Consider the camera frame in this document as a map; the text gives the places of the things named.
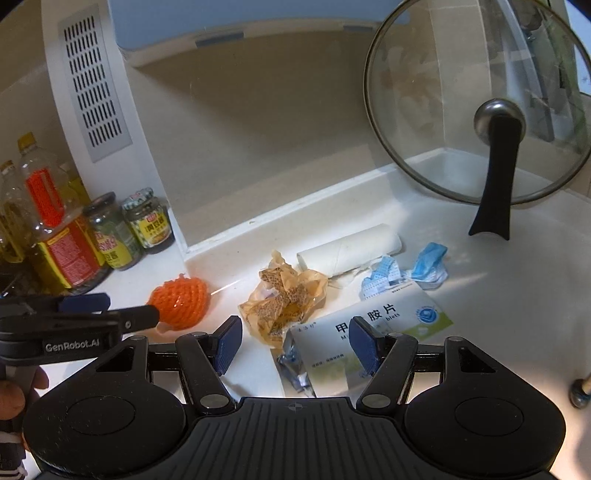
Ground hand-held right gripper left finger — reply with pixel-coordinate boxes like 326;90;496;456
93;315;244;413

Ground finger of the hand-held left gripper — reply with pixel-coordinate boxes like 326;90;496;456
0;292;112;320
102;304;161;335

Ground cardboard paper tube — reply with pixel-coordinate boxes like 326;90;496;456
295;224;402;278

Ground silver blister pack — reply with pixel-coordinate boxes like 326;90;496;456
276;339;318;398

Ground glass pot lid black handle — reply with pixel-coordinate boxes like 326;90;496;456
364;0;591;241

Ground white medicine box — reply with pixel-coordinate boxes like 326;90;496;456
290;288;455;398

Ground glass jar red green label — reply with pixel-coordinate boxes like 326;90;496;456
84;191;145;271

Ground oil bottle red yellow label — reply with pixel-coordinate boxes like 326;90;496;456
17;133;112;296

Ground dark oil bottle blue label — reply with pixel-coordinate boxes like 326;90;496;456
0;159;29;265

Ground person's left hand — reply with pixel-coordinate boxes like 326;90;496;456
0;368;49;422

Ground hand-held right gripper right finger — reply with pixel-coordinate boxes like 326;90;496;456
348;315;501;413

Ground white blue wall appliance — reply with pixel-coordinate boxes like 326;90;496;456
107;0;413;52

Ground glass jar yellow label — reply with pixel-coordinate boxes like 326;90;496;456
121;187;176;256

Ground grey vent grille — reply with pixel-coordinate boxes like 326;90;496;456
58;4;133;163

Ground crumpled brown wrapper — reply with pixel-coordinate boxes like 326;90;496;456
238;249;329;348

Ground orange foam fruit net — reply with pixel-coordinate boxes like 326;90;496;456
147;273;213;330

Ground blue white crumpled wrappers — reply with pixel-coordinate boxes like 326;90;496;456
411;242;450;291

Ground steel dish rack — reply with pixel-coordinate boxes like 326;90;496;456
570;376;591;409

